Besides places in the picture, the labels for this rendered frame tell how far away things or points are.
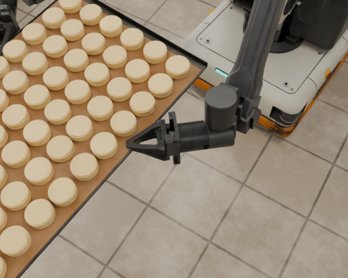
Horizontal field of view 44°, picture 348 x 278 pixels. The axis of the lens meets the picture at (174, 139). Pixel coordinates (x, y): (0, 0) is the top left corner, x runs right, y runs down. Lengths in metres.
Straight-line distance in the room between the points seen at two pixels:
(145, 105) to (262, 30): 0.26
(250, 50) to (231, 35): 1.18
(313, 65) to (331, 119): 0.33
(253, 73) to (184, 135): 0.18
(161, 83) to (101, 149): 0.18
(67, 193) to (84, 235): 1.05
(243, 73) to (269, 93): 1.00
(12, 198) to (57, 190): 0.08
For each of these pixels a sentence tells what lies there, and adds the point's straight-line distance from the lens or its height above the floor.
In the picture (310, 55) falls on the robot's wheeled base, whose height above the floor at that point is 0.28.
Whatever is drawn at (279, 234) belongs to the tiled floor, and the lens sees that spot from 1.84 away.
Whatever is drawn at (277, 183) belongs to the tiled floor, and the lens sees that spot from 1.92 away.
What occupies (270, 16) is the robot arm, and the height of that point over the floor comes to 1.16.
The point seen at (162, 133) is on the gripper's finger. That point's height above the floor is 1.02.
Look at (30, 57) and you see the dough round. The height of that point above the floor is 1.01.
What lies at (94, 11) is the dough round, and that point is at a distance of 1.01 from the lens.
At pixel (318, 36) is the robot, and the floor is 0.36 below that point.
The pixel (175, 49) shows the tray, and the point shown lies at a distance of 0.94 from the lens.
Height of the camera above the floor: 1.70
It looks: 60 degrees down
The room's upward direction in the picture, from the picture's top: straight up
